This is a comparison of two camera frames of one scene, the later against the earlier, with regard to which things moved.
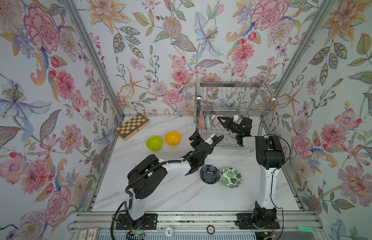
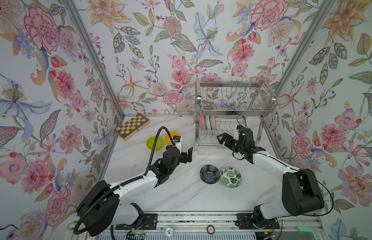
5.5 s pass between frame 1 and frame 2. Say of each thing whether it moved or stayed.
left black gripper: moved
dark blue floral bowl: stayed
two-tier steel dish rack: stayed
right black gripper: moved
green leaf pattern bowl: stayed
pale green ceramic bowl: stayed
